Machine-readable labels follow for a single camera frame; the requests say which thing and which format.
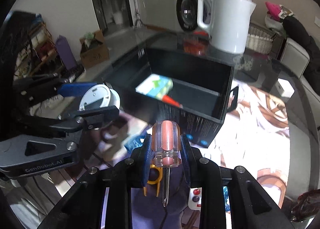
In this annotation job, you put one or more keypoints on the white wicker basket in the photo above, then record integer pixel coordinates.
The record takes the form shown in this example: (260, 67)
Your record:
(258, 40)

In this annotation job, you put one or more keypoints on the black jacket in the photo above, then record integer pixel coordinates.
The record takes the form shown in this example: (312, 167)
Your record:
(300, 34)

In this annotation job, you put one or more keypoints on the patterned cloth pile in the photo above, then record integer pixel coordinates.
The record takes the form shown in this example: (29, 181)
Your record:
(271, 23)

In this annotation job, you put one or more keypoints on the red printed bag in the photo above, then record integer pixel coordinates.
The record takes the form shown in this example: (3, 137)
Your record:
(193, 45)

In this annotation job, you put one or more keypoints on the black cardboard box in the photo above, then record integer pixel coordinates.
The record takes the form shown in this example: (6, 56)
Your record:
(195, 74)

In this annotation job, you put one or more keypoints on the white kitchen counter cabinet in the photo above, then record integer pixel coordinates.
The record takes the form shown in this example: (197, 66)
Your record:
(156, 1)

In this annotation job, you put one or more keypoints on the white charger cube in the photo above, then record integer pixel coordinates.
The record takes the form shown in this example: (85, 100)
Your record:
(286, 88)

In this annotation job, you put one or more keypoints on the white remote control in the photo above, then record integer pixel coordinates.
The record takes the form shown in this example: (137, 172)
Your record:
(196, 199)

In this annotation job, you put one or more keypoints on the white washing machine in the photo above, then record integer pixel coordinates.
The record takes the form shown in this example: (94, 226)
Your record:
(186, 11)

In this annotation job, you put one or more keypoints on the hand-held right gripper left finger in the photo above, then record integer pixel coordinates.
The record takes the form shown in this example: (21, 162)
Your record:
(147, 161)

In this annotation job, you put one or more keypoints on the white electric kettle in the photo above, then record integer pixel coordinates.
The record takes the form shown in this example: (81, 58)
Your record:
(230, 19)

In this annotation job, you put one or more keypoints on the green and white small box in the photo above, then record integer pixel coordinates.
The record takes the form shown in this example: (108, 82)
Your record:
(155, 85)

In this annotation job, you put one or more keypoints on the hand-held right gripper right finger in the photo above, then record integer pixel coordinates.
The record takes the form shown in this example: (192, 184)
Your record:
(186, 162)

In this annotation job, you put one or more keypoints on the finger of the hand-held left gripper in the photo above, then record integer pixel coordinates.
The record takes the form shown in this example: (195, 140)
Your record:
(75, 89)
(100, 116)

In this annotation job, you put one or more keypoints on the white bin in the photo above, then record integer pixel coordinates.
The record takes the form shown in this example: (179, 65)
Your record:
(118, 18)

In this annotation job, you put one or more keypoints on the black and white slippers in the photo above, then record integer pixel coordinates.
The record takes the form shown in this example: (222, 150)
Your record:
(243, 63)

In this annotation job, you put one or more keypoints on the brown cardboard box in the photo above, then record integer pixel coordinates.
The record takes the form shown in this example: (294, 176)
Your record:
(93, 54)

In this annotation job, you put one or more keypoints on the purple yoga mat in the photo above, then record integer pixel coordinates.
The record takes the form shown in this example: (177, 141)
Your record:
(65, 51)

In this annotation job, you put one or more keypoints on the grey sofa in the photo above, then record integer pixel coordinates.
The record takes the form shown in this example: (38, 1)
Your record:
(295, 59)

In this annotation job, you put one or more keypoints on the pink cloth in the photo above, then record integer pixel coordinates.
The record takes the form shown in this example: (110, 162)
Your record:
(273, 9)

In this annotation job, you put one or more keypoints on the white round plastic disc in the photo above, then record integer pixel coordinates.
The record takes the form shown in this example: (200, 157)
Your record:
(97, 95)

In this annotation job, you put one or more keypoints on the dark brown glossy object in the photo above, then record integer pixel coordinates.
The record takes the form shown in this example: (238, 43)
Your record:
(306, 206)

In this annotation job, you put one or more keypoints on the yellow plastic tweezers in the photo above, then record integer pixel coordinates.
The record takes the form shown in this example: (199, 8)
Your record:
(158, 176)

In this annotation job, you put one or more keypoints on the white bottle with red cap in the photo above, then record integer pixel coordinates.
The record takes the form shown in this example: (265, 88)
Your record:
(170, 99)

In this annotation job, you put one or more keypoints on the mop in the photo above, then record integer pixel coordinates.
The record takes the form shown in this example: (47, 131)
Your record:
(136, 9)

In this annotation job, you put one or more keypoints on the wooden shoe rack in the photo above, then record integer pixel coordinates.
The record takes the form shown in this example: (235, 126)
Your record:
(40, 49)

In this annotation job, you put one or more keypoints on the white wall socket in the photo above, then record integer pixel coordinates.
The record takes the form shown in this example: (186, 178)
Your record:
(317, 21)

